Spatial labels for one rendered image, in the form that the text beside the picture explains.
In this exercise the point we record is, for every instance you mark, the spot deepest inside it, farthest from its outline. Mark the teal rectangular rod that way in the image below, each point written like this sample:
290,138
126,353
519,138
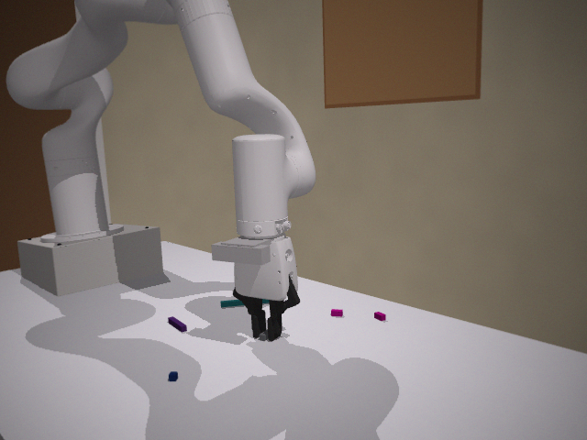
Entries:
236,303

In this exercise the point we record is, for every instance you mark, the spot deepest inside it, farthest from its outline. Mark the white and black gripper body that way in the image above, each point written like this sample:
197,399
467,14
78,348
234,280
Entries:
271,280

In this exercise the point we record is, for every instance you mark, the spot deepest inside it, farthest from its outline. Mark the purple rod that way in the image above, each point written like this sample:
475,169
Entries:
177,324

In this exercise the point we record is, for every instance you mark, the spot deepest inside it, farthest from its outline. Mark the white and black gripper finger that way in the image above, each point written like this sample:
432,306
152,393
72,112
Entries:
276,311
258,317

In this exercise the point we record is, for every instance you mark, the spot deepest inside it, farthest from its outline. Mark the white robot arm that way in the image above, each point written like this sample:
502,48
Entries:
264,178

